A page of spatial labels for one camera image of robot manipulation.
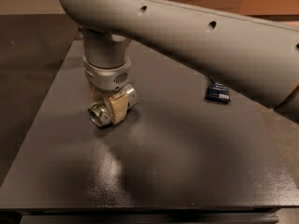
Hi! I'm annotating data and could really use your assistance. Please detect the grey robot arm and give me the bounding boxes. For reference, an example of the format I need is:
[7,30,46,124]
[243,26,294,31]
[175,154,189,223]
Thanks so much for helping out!
[60,0,299,122]

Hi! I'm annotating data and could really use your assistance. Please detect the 7up soda can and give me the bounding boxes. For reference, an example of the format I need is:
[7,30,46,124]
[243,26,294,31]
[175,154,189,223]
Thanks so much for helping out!
[88,84,138,128]

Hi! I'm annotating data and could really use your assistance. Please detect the dark blue snack packet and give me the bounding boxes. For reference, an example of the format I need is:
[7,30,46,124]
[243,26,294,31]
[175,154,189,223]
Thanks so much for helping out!
[206,79,231,104]

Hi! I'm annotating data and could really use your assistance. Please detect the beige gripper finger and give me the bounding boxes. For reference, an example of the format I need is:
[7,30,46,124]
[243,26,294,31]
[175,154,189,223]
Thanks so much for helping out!
[89,83,104,102]
[104,93,129,124]

